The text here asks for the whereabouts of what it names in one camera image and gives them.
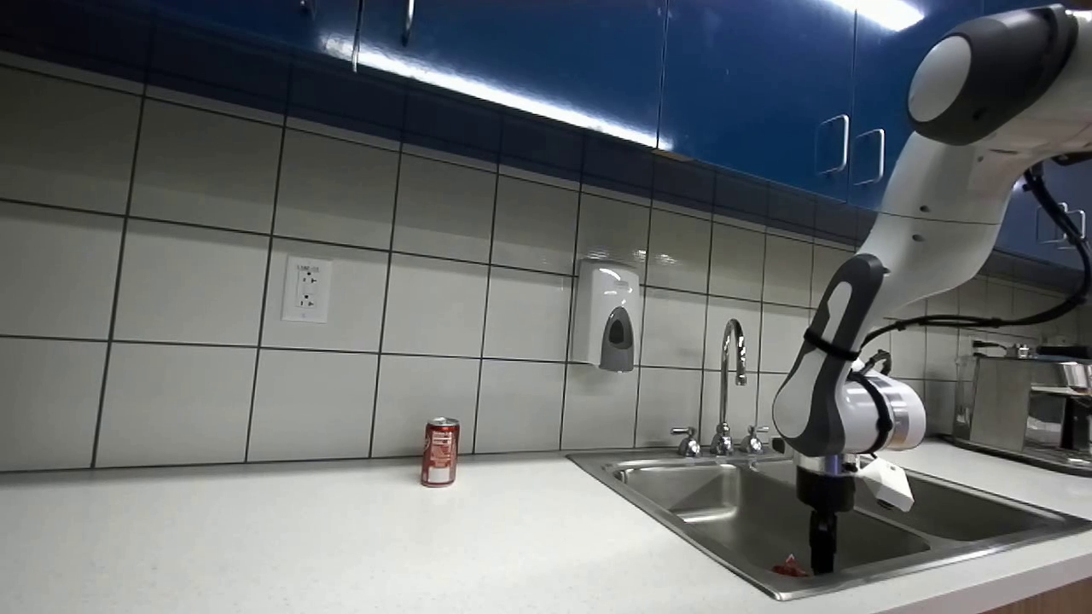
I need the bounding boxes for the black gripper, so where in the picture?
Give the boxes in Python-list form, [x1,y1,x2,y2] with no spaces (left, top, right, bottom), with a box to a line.
[795,457,861,575]

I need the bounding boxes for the stainless steel double sink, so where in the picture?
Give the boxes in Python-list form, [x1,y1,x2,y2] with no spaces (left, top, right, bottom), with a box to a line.
[571,445,1092,603]

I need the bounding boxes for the chrome gooseneck faucet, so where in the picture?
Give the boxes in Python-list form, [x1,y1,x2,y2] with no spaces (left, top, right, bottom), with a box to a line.
[711,316,753,457]

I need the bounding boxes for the stainless steel countertop appliance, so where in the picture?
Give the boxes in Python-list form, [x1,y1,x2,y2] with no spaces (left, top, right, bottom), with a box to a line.
[953,341,1092,478]

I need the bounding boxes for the red soda can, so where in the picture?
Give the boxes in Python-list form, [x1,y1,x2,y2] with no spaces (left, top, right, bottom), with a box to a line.
[421,414,463,491]

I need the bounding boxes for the glossy blue upper cabinets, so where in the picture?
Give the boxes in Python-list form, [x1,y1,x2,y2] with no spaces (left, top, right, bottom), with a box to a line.
[0,0,1092,292]

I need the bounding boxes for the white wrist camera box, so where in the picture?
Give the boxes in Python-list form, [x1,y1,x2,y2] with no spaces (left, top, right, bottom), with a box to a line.
[853,449,918,516]

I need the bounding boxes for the white wall soap dispenser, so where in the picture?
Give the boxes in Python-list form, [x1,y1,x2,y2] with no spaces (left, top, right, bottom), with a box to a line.
[565,257,646,374]

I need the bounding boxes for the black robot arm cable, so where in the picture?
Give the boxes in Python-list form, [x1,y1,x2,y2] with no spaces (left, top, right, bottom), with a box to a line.
[857,164,1092,356]

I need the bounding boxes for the silver cabinet door handle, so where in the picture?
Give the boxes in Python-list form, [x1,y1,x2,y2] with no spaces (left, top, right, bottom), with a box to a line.
[814,114,853,182]
[853,126,889,188]

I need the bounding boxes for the white wall outlet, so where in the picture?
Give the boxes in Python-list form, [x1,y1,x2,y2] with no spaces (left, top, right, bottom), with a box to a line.
[282,257,335,326]

